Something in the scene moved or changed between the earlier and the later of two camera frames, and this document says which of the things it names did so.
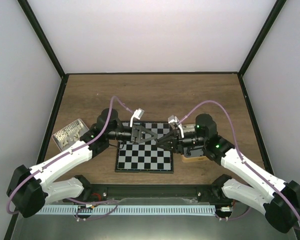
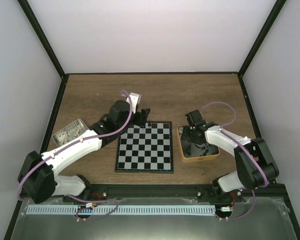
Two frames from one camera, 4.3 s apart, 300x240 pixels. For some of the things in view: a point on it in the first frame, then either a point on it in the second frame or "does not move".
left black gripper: x=137 y=132 → x=142 y=117
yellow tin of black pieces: x=192 y=154 does not move
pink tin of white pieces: x=66 y=137 does not move
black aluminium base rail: x=213 y=192 does not move
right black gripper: x=178 y=146 → x=199 y=142
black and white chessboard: x=145 y=157 does not move
